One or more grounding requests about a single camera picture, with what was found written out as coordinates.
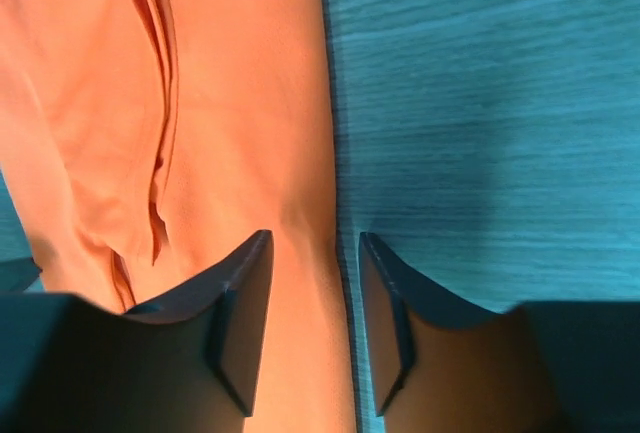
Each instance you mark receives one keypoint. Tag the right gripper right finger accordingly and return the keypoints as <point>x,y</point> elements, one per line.
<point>440,363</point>

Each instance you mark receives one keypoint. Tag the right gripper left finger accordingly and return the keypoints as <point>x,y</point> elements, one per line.
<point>184,361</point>

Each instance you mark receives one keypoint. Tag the orange t-shirt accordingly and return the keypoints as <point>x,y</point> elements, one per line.
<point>142,140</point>

